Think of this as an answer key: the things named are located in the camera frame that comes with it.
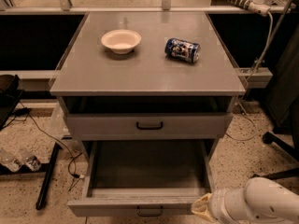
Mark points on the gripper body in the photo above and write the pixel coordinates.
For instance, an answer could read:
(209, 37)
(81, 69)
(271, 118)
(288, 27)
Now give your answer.
(217, 206)

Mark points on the grey drawer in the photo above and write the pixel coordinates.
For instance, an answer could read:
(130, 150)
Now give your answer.
(144, 178)
(88, 127)

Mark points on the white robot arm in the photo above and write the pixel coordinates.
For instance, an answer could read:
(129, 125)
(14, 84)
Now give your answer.
(261, 200)

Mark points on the grey drawer cabinet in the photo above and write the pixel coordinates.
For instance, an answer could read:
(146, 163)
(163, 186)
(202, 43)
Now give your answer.
(95, 80)

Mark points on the grey top drawer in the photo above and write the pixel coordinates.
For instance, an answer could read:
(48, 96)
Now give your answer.
(88, 127)

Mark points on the black office chair base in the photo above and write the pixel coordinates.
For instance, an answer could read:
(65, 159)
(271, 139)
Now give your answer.
(269, 138)

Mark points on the black stand leg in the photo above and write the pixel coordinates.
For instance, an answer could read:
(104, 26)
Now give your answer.
(41, 200)

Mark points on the blue soda can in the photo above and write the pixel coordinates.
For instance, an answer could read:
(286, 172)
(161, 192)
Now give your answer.
(182, 50)

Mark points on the white paper bowl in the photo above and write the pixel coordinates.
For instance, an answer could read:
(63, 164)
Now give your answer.
(121, 41)

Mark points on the clear plastic water bottle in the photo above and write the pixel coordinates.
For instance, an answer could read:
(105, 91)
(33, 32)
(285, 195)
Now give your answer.
(10, 161)

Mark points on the white power strip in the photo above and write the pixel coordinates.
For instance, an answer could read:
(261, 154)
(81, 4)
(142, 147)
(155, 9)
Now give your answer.
(255, 6)

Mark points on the black bag on left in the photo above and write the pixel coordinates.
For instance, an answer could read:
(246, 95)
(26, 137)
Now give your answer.
(9, 96)

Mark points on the metal railing frame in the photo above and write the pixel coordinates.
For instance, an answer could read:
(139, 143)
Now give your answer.
(137, 3)

